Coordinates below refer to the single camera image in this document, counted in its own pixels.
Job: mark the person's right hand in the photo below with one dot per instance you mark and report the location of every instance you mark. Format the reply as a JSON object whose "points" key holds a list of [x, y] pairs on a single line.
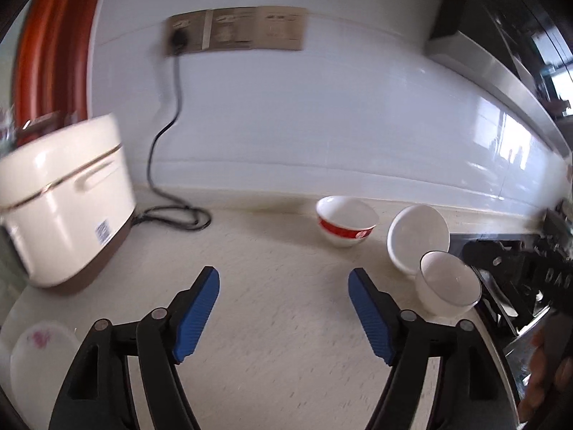
{"points": [[537, 376]]}

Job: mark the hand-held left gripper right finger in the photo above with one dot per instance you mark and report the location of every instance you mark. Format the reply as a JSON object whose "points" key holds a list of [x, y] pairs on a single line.
{"points": [[371, 318]]}

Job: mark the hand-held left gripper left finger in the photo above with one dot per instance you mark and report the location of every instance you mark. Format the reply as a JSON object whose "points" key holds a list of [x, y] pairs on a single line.
{"points": [[197, 318]]}

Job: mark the cream rice cooker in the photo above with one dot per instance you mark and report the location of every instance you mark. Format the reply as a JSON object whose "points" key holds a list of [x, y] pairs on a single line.
{"points": [[62, 206]]}

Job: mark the large floral white plate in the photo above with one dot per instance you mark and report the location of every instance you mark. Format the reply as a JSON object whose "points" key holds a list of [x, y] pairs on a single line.
{"points": [[40, 367]]}

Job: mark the dark rimmed white bowl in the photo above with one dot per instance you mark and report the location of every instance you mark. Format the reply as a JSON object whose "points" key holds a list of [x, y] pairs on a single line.
{"points": [[443, 286]]}

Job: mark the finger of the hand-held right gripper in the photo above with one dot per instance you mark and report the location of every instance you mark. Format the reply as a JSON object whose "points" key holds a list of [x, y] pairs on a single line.
{"points": [[497, 257]]}

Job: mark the gold wall socket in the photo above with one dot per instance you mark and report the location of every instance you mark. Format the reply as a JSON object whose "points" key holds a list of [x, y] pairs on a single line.
{"points": [[232, 29], [194, 33], [284, 27]]}

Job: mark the red banded white bowl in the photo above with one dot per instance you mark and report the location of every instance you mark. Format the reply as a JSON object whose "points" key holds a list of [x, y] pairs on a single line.
{"points": [[347, 228]]}

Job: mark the plain white bowl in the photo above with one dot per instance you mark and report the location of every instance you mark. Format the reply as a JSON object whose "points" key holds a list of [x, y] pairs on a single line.
{"points": [[416, 237]]}

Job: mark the black glass gas stove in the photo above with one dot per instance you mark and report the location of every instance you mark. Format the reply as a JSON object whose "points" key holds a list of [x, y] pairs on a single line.
{"points": [[515, 354]]}

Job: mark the red-brown wooden window frame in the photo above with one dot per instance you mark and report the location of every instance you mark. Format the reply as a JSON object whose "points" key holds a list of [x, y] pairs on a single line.
{"points": [[53, 53]]}

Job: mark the stainless steel range hood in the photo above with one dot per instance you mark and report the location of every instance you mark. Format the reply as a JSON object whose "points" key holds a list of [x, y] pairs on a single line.
{"points": [[506, 18]]}

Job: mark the black power plug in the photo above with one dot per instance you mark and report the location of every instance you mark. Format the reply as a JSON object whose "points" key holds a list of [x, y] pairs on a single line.
{"points": [[179, 40]]}

